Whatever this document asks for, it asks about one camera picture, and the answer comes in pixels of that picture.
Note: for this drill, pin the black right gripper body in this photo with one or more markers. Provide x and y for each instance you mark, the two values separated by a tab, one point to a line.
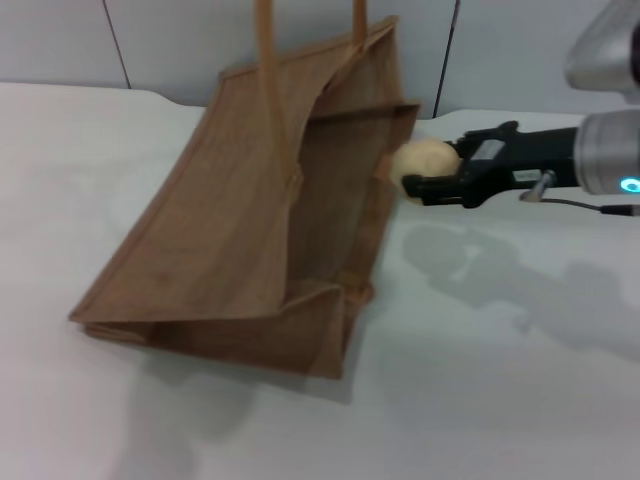
515	162

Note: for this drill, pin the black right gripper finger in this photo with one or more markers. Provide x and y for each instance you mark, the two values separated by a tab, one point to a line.
457	147
432	189

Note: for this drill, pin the round egg yolk pastry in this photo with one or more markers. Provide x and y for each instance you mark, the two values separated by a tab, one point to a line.
425	160

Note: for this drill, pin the brown woven handbag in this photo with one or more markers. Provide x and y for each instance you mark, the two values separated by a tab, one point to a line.
235	215

